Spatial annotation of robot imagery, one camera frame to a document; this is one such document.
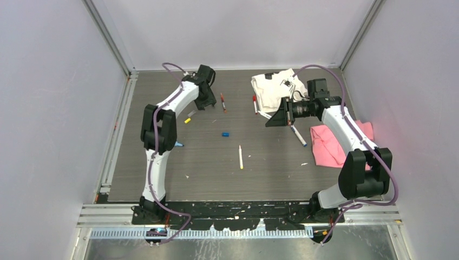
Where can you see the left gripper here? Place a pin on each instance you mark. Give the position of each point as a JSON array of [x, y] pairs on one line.
[[211, 100]]

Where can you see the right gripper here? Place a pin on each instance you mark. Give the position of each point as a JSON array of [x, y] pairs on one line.
[[279, 119]]

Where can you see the white acrylic marker grey tip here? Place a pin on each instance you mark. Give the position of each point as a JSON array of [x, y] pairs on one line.
[[267, 116]]

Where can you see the white red marker pen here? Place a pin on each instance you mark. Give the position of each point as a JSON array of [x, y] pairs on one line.
[[255, 107]]

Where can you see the white pen yellow end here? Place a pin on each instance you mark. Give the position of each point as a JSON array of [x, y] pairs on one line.
[[241, 163]]

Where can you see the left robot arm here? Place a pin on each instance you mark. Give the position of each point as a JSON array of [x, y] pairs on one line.
[[159, 135]]

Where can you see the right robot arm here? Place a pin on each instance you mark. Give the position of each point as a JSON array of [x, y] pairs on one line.
[[365, 169]]

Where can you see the orange brown gel pen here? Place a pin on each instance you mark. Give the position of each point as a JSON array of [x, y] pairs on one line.
[[223, 103]]

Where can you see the white blue marker pen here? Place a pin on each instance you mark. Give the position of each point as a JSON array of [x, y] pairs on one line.
[[298, 135]]

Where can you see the clear pen cap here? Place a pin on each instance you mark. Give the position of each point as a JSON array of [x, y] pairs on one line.
[[191, 113]]

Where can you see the white folded cloth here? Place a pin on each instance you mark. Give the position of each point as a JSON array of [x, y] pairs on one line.
[[269, 92]]

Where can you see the pink cloth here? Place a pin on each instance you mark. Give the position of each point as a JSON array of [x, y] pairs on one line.
[[326, 149]]

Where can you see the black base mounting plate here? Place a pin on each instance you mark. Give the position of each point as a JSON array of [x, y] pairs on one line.
[[232, 215]]

